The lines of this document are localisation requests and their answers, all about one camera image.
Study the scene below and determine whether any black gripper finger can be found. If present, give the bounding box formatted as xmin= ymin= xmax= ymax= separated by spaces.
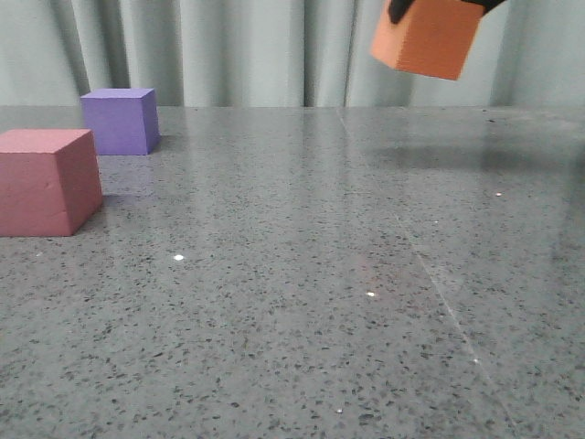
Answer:
xmin=388 ymin=0 xmax=414 ymax=24
xmin=463 ymin=0 xmax=506 ymax=15

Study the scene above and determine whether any orange foam cube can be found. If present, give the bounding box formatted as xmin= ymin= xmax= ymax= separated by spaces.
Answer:
xmin=370 ymin=0 xmax=484 ymax=80

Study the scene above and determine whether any pale green curtain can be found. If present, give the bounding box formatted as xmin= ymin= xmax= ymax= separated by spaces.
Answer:
xmin=1 ymin=1 xmax=584 ymax=107

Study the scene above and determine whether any purple foam cube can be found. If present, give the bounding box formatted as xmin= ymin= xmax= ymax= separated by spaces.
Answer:
xmin=80 ymin=88 xmax=161 ymax=155

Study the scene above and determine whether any pink foam cube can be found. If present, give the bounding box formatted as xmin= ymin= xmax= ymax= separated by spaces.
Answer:
xmin=1 ymin=129 xmax=102 ymax=237

